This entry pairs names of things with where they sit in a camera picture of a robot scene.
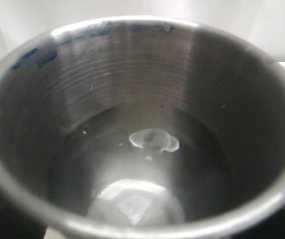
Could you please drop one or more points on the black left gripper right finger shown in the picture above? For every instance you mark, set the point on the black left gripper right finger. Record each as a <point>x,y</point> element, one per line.
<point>272,228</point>

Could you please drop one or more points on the steel cup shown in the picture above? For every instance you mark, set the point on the steel cup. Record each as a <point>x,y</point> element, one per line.
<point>176,136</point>

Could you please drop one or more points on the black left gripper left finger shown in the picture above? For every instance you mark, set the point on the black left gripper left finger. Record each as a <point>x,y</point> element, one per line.
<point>16,225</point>

